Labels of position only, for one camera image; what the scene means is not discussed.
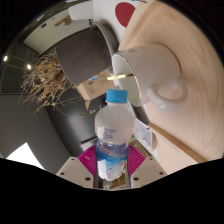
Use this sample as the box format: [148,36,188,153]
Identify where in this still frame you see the cardboard box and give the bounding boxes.
[75,69,116,101]

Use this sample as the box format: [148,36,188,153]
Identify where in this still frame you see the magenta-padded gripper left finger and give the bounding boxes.
[55,144,100,190]

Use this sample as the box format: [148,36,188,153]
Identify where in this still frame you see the blue-capped white drink bottle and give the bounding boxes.
[94,88,136,183]

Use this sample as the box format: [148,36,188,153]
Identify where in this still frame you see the round ceiling lights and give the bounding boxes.
[2,54,33,72]

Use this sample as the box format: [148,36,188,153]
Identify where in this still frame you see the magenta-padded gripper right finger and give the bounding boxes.
[124,143,168,189]

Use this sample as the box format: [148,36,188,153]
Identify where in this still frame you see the flat round red coaster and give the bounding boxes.
[114,1,137,28]

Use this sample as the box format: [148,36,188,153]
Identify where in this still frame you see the long ceiling light strip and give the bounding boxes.
[5,142,46,171]

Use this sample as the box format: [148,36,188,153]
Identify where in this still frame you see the grey pot with dried plant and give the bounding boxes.
[19,29,113,116]

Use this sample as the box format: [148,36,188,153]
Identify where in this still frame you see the light wooden board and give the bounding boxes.
[118,0,224,176]

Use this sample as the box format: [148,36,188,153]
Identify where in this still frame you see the gold stirrer with yellow tag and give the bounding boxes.
[106,73,135,81]

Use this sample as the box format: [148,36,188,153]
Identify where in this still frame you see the white ceramic mug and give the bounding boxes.
[110,43,189,114]

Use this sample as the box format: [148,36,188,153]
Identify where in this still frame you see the wooden figure sculpture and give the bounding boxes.
[54,14,73,28]

